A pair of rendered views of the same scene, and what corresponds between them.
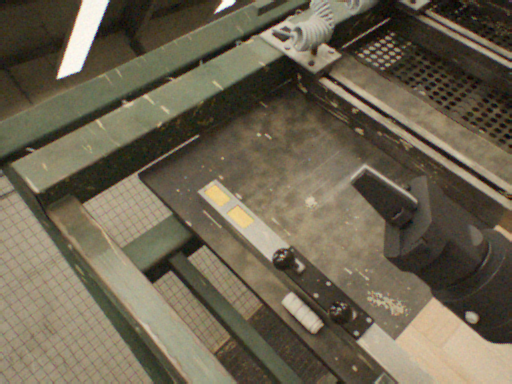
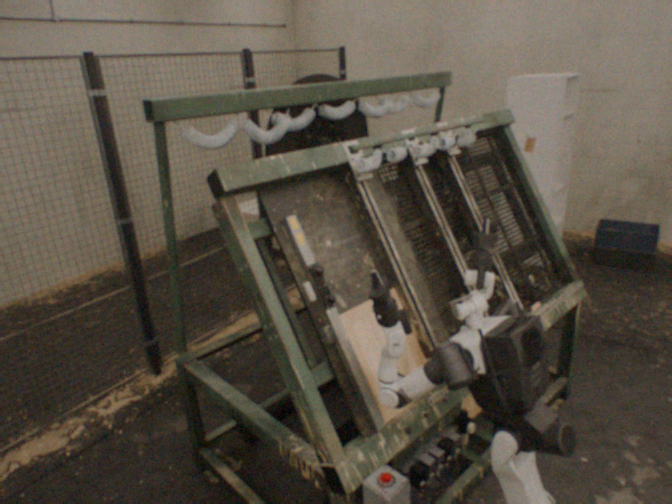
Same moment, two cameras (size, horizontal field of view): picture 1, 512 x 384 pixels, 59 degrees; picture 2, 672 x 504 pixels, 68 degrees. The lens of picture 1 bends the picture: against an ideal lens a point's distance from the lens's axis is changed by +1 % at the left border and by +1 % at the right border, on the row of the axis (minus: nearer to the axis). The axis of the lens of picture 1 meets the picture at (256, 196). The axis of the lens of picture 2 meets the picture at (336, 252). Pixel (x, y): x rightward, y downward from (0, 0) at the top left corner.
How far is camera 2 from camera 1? 127 cm
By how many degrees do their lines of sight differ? 23
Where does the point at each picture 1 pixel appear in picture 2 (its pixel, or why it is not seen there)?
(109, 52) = not seen: outside the picture
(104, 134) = (258, 170)
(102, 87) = (231, 101)
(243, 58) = (330, 154)
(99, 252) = (241, 229)
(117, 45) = not seen: outside the picture
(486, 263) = (389, 306)
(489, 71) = (428, 213)
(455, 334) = (359, 322)
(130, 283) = (251, 250)
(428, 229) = (382, 294)
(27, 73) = not seen: outside the picture
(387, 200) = (376, 281)
